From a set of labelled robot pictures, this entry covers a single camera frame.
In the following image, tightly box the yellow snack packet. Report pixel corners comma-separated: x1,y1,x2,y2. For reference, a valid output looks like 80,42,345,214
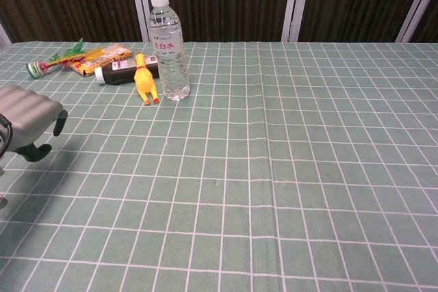
68,42,133,77

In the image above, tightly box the yellow rubber chicken toy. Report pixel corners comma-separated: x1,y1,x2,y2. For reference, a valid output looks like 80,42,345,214
133,51,161,106

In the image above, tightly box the dark brown white-capped bottle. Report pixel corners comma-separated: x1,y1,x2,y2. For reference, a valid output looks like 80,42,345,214
94,55,160,85

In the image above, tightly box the clear plastic water bottle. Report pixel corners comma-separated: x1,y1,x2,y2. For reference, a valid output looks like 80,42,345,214
148,0,191,102

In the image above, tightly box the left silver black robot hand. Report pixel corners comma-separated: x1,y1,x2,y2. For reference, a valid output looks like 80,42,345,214
0,84,69,163

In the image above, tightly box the green checked tablecloth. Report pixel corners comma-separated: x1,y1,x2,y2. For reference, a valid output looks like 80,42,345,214
0,40,438,292

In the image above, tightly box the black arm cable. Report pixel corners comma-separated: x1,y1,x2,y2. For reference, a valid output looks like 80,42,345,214
0,114,14,152

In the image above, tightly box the green feather shuttlecock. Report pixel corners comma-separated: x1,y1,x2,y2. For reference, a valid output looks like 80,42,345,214
26,38,86,79

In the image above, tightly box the dark corrugated partition panel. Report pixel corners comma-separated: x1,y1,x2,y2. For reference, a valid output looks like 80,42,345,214
0,0,143,44
298,0,433,43
142,0,295,43
409,0,438,44

